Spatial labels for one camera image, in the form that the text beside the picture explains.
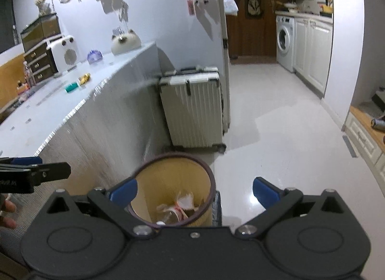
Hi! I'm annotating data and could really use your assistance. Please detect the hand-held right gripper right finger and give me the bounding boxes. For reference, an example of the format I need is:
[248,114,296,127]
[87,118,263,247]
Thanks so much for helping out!
[234,177,350,241]

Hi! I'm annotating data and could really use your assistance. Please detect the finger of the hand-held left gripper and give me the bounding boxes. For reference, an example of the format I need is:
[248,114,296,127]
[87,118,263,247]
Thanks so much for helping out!
[0,156,43,166]
[29,162,72,185]

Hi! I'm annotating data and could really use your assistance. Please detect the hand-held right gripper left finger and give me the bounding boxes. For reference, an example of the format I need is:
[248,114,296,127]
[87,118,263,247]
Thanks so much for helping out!
[39,179,154,241]

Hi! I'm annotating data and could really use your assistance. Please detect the brown and cream trash bin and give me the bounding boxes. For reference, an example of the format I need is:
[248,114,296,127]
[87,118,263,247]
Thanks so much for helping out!
[130,153,216,228]

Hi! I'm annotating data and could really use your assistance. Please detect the person's left hand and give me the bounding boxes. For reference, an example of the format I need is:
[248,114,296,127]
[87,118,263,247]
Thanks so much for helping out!
[0,196,18,230]

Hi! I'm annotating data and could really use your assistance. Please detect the crumpled red-white wrapper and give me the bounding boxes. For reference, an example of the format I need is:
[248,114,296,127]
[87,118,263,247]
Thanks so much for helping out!
[156,203,185,225]

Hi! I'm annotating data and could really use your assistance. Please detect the crumpled white tissue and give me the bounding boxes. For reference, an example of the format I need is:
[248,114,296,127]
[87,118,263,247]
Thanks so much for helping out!
[176,191,201,210]

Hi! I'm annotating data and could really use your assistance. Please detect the counter with silver foil side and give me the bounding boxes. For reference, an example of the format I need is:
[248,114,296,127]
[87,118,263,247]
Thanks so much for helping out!
[0,41,172,226]

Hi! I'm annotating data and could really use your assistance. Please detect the clear plastic bottle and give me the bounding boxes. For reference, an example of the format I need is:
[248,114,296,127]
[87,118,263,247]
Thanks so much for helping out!
[23,61,35,89]

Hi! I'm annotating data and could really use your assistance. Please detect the brown drawer organiser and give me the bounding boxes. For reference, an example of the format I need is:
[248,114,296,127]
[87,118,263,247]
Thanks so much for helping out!
[24,42,60,86]

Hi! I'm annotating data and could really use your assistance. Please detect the white ribbed suitcase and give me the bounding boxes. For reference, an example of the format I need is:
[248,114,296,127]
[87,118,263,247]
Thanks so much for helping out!
[159,66,231,153]

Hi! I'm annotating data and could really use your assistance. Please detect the white drawer cabinet wooden top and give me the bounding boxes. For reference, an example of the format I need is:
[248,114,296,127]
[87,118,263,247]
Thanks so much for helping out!
[343,104,385,187]

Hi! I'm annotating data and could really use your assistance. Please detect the white round-grille device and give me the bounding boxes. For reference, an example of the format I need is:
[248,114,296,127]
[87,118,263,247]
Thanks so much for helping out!
[46,36,80,74]

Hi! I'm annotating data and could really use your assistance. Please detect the purple dome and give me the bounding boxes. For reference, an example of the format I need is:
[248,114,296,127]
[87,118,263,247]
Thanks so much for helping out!
[87,50,104,64]

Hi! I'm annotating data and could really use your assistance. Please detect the brown drawer cabinet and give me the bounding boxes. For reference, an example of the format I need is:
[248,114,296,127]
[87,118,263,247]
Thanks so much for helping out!
[20,12,61,52]

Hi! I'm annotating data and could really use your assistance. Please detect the white cat-shaped humidifier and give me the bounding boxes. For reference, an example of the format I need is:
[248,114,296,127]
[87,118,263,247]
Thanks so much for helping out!
[111,27,141,56]

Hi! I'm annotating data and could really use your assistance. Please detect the dark box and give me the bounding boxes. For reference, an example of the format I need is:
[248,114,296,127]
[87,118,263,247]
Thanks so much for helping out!
[371,88,385,105]

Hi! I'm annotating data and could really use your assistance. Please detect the white kitchen cabinets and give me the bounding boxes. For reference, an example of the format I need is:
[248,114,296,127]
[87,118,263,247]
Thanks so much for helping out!
[293,17,334,98]

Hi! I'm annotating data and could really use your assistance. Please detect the white washing machine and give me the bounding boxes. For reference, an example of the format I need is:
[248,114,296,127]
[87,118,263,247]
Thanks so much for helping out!
[275,15,295,73]

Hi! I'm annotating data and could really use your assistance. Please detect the dried flower bunch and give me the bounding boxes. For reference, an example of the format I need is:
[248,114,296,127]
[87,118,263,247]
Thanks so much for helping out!
[34,0,51,15]

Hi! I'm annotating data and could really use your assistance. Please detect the white plastic bag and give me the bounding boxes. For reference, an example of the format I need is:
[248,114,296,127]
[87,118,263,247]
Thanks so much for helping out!
[223,0,240,16]

